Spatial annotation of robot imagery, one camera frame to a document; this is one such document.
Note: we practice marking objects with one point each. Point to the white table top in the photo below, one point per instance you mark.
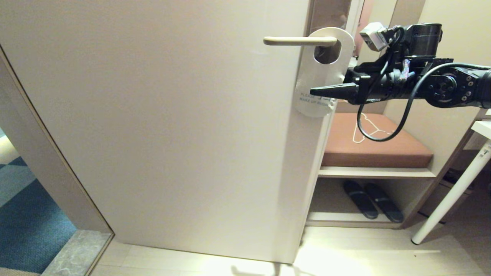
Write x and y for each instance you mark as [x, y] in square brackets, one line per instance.
[483, 128]

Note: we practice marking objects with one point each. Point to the beige wooden bench shelf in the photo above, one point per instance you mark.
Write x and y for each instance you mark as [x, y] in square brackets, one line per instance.
[376, 172]

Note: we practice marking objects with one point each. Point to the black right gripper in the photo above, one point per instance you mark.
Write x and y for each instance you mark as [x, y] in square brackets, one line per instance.
[383, 86]

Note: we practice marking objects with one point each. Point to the grey marble door threshold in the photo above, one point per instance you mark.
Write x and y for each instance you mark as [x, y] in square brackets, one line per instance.
[76, 253]

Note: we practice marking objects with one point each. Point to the white table leg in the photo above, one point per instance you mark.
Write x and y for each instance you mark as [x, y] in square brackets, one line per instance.
[448, 199]

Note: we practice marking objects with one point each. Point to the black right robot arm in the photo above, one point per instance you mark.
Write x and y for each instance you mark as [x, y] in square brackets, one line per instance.
[445, 86]

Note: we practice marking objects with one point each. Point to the black slipper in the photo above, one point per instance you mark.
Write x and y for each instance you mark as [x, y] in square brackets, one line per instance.
[360, 201]
[385, 205]

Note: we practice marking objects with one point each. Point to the grey do-not-disturb door sign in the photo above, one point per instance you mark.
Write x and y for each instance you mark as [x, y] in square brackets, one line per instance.
[318, 71]

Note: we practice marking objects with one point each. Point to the beige room door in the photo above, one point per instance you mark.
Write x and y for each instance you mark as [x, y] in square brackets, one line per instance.
[153, 115]

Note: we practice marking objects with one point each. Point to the brown leather bench cushion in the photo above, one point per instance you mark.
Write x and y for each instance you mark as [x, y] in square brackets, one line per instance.
[345, 153]

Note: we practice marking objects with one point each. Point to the blue patterned hallway carpet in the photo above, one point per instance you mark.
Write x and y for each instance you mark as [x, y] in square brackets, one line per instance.
[30, 222]

